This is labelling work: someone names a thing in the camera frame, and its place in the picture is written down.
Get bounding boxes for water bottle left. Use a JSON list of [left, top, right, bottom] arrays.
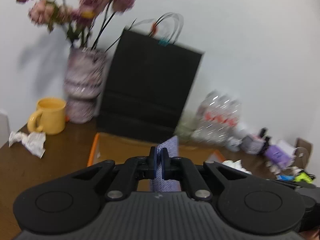
[[191, 90, 221, 144]]

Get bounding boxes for water bottle right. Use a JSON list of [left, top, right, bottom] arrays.
[[225, 100, 241, 151]]

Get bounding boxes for purple tissue pack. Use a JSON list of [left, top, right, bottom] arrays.
[[264, 145, 293, 170]]

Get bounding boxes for dried pink roses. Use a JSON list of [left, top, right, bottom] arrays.
[[15, 0, 137, 49]]

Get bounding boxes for glass cup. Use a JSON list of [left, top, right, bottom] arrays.
[[174, 115, 196, 141]]

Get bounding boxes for crumpled tissue by mug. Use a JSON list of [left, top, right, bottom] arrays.
[[8, 132, 46, 159]]

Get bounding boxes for purple cloth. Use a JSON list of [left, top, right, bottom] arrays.
[[150, 136, 181, 192]]

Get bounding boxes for water bottle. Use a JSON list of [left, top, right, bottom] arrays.
[[191, 90, 221, 144], [225, 100, 241, 151], [207, 94, 232, 145]]

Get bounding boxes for grey tin box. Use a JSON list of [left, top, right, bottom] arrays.
[[240, 134, 265, 155]]

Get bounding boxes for water bottle middle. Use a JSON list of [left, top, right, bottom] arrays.
[[207, 94, 232, 145]]

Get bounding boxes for red cardboard box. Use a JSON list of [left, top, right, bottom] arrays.
[[86, 132, 227, 193]]

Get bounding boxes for green binder clip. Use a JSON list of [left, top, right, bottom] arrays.
[[158, 38, 170, 47]]

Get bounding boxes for yellow mug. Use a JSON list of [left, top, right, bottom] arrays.
[[27, 97, 67, 135]]

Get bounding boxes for green black tape measure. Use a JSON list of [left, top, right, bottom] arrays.
[[294, 171, 315, 184]]

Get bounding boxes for purple ceramic vase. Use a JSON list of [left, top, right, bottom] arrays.
[[63, 47, 106, 124]]

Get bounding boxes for black paper bag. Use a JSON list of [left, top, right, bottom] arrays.
[[96, 12, 205, 144]]

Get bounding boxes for white paper ball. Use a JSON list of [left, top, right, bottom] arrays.
[[222, 160, 252, 174]]

